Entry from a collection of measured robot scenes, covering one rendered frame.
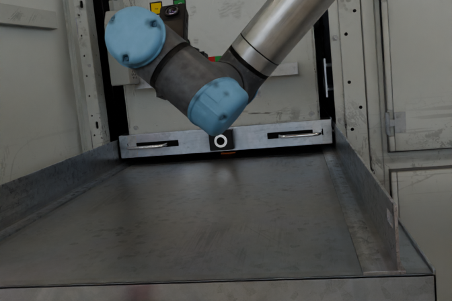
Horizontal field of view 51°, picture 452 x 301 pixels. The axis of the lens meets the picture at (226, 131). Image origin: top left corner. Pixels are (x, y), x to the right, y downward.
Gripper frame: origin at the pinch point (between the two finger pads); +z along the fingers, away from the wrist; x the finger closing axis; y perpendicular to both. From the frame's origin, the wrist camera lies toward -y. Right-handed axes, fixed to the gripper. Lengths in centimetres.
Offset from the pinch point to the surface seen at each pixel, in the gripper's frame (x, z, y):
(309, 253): 20, -36, 29
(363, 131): 34.5, 24.2, 13.8
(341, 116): 29.7, 24.0, 10.0
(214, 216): 6.4, -19.9, 26.5
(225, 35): 3.5, 24.3, -12.0
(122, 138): -25.3, 27.3, 11.6
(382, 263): 27, -40, 29
